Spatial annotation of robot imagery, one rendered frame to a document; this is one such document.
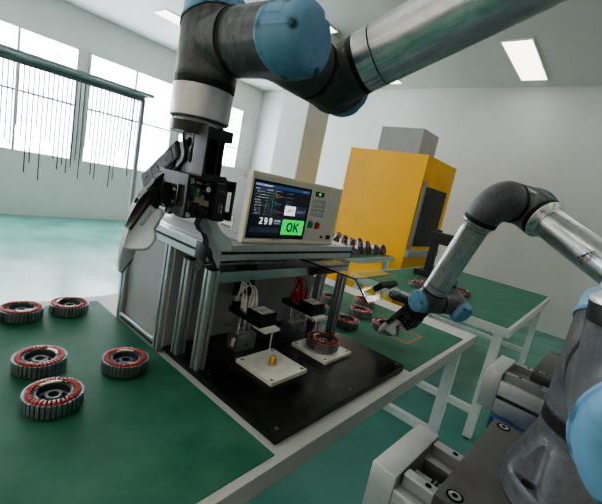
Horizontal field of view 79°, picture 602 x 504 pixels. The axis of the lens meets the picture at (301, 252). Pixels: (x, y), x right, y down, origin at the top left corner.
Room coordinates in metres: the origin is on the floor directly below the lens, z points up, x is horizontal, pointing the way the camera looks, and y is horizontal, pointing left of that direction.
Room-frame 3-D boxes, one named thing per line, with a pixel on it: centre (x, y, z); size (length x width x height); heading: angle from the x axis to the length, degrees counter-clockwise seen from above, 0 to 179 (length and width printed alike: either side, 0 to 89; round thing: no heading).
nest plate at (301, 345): (1.19, -0.13, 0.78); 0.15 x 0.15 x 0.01; 51
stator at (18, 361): (0.81, 0.57, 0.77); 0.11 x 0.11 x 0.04
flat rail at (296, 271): (1.16, 0.02, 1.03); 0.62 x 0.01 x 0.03; 141
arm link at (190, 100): (0.49, 0.16, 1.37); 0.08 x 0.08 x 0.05
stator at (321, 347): (1.19, -0.13, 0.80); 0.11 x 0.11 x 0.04
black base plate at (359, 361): (1.11, -0.05, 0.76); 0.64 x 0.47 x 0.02; 141
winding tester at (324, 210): (1.31, 0.18, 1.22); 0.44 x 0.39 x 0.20; 141
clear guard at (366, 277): (1.25, -0.17, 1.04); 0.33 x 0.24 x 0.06; 51
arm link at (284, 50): (0.45, 0.07, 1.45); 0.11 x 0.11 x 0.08; 57
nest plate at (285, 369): (1.00, 0.02, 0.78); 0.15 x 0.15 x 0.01; 51
